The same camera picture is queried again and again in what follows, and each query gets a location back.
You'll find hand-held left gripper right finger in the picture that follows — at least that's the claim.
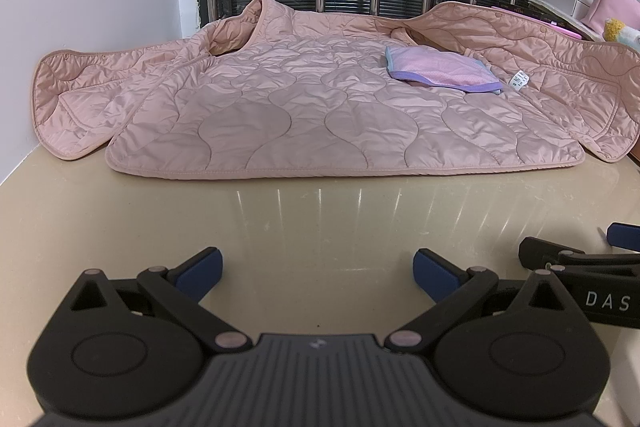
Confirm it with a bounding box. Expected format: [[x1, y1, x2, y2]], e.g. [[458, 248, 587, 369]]
[[384, 248, 572, 355]]

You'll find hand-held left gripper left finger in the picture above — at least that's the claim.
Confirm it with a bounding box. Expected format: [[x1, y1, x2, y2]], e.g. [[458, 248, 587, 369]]
[[69, 247, 252, 354]]

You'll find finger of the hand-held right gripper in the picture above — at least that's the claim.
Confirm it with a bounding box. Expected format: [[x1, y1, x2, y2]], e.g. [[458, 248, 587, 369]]
[[605, 222, 640, 254], [518, 236, 587, 270]]

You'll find pink towel with purple border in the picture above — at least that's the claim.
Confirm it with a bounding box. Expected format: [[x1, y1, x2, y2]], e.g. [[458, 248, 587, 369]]
[[384, 45, 504, 96]]

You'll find pink quilted jacket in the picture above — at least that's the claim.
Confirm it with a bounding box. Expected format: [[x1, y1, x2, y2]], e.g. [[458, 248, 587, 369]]
[[32, 0, 640, 182]]

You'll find yellow plush toy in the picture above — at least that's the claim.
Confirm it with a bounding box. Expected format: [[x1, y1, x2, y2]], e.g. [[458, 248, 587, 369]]
[[602, 18, 640, 52]]

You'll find pink book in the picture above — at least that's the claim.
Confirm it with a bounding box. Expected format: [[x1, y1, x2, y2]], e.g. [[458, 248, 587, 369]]
[[547, 19, 587, 40]]

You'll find pink pouch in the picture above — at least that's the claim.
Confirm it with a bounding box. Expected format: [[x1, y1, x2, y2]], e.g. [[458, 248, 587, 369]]
[[585, 0, 640, 42]]

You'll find dark magazine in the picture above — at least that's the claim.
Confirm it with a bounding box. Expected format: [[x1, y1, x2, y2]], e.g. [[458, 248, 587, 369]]
[[510, 0, 588, 26]]

